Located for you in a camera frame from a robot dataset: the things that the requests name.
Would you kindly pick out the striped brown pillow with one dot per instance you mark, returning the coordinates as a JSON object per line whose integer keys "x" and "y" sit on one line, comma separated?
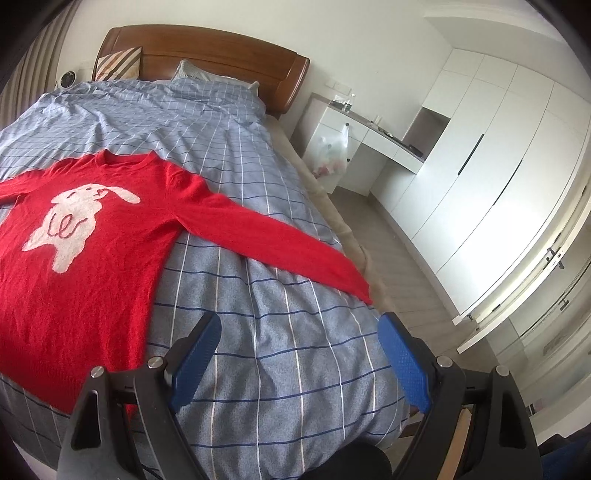
{"x": 120, "y": 65}

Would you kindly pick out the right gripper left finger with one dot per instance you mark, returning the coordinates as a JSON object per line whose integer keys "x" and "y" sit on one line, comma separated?
{"x": 99, "y": 442}

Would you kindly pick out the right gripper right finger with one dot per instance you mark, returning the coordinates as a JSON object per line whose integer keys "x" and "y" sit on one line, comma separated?
{"x": 475, "y": 424}

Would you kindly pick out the small round bedside device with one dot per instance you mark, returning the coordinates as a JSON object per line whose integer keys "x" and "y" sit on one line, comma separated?
{"x": 66, "y": 80}

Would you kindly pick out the white wardrobe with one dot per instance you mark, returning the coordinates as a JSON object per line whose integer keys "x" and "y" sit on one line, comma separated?
{"x": 494, "y": 177}

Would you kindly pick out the red knit sweater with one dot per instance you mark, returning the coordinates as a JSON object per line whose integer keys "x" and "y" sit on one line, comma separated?
{"x": 84, "y": 245}

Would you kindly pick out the white plastic bag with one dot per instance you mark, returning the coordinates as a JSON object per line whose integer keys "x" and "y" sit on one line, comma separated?
{"x": 329, "y": 151}

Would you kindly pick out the blue plaid duvet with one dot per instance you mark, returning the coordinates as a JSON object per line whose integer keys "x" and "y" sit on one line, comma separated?
{"x": 299, "y": 371}

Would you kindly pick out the beige bed blanket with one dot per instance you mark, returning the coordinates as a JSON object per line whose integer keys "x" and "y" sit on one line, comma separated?
{"x": 353, "y": 249}

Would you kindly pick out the items on desk top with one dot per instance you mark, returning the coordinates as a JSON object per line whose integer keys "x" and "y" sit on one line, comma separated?
{"x": 343, "y": 103}

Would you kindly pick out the wooden bed headboard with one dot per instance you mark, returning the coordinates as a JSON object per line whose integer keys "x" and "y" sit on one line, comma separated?
{"x": 279, "y": 71}

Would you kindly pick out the beige curtain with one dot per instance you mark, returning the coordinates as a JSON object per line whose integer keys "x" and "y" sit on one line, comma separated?
{"x": 35, "y": 74}

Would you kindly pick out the white desk with drawers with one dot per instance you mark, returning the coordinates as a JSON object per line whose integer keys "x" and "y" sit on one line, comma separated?
{"x": 370, "y": 149}

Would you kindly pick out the grey bed pillow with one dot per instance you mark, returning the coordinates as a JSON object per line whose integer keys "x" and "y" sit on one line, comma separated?
{"x": 186, "y": 69}

